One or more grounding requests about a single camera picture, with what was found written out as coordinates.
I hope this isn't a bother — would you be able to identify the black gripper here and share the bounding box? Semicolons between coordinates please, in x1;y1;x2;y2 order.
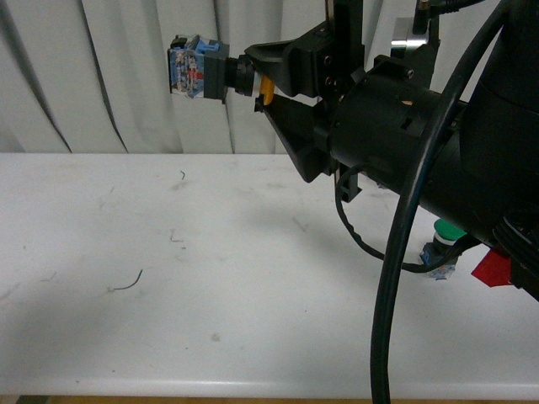
244;1;440;193

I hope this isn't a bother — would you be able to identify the yellow push button switch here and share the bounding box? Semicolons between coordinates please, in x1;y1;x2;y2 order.
167;35;275;106

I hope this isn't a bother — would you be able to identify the green mushroom push button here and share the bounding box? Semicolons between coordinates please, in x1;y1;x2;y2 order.
420;219;466;280

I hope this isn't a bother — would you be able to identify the white pleated curtain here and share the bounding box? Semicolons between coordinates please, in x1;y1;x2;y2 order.
0;0;422;155

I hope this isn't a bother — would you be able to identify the red plastic part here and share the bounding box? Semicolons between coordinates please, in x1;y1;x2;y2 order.
472;249;512;288

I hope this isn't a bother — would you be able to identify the thin black cable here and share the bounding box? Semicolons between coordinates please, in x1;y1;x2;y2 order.
334;162;475;274

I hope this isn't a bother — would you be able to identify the thick black cable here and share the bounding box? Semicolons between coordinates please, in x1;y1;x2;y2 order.
370;0;517;404

